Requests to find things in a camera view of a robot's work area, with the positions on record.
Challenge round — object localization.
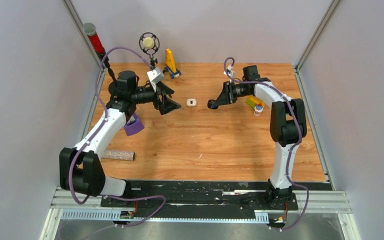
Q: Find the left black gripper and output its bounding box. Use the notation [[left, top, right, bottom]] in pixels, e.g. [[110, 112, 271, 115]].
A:
[[131, 81, 181, 115]]

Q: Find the small clown toy figure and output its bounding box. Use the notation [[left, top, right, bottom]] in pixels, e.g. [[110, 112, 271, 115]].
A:
[[254, 103, 264, 117]]

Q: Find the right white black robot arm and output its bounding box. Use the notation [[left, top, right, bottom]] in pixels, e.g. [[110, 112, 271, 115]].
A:
[[207, 65, 307, 209]]

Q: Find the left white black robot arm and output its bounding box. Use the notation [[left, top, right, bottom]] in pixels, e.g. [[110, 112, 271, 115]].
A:
[[59, 67, 181, 207]]

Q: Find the glittery silver tube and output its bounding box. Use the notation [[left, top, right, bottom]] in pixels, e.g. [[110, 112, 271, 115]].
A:
[[102, 149, 136, 161]]

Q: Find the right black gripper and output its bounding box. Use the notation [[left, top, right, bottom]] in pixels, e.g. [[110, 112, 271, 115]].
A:
[[214, 81, 251, 107]]

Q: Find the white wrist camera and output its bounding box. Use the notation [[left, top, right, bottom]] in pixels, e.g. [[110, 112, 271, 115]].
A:
[[147, 67, 164, 92], [224, 65, 235, 83]]

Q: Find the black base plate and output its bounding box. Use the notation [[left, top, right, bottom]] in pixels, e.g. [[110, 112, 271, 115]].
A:
[[100, 180, 332, 220]]

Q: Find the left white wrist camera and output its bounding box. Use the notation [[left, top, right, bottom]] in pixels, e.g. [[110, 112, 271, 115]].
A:
[[147, 67, 164, 92]]

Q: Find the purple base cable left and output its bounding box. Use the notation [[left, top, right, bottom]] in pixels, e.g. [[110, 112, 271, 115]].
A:
[[105, 195, 167, 229]]

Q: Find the black earbud case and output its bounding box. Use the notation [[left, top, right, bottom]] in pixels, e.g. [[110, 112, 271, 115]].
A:
[[207, 99, 219, 110]]

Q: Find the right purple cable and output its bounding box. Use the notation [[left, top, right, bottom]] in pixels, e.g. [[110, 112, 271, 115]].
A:
[[223, 56, 310, 232]]

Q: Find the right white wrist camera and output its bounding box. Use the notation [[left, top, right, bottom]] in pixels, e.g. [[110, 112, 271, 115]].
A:
[[224, 65, 235, 83]]

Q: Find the white earbud charging case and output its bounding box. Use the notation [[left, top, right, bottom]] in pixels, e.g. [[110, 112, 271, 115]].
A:
[[186, 98, 198, 108]]

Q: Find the red microphone on stand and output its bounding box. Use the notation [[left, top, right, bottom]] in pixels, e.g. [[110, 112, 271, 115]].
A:
[[82, 22, 120, 100]]

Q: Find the yellow green toy block stack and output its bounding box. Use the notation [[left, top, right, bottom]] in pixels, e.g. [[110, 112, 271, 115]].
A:
[[245, 95, 265, 108]]

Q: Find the cream microphone on tripod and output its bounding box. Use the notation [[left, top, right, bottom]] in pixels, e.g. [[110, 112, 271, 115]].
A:
[[139, 32, 160, 69]]

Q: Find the yellow blue toy block tower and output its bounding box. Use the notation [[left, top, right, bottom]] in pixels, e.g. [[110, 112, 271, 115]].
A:
[[163, 48, 181, 79]]

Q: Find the purple box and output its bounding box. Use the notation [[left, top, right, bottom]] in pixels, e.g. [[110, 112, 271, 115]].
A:
[[123, 113, 145, 136]]

